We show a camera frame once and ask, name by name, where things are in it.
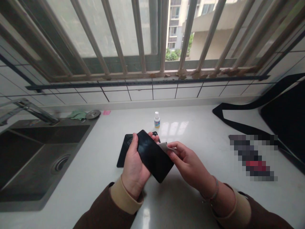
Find person's left hand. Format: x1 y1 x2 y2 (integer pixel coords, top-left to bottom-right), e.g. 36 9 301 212
121 132 160 198

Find person's right hand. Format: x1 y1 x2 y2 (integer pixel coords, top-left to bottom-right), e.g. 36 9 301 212
167 141 214 198

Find person's right index finger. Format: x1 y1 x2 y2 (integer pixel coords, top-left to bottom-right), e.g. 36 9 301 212
167 141 191 151

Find person's right fingers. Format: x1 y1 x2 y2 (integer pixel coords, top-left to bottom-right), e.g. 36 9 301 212
169 148 183 158

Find person's right thumb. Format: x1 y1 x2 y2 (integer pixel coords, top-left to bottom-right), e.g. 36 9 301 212
169 150 183 170

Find person's left thumb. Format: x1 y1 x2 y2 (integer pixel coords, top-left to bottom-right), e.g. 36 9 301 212
130 132 139 156

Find grey cleaning cloth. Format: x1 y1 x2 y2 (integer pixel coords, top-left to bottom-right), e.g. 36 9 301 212
158 142 178 154

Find black smartphone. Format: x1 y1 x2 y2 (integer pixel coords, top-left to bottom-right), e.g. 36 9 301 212
137 129 175 184

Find black phone case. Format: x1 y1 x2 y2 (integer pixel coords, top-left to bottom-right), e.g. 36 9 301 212
116 131 159 168

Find metal sink strainer plug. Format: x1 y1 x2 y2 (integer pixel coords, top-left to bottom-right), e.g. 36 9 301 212
85 110 101 120

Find green rag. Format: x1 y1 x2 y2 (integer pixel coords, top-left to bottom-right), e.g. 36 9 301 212
67 110 88 120

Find barred window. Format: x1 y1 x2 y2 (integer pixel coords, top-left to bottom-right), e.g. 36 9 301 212
0 0 305 94

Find stainless steel sink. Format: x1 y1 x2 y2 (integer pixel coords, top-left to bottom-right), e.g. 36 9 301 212
0 117 98 212

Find chrome faucet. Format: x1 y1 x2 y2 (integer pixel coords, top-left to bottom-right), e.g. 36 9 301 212
0 98 59 126

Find black bag with strap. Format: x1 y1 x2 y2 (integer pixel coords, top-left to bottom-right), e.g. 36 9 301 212
212 73 305 164

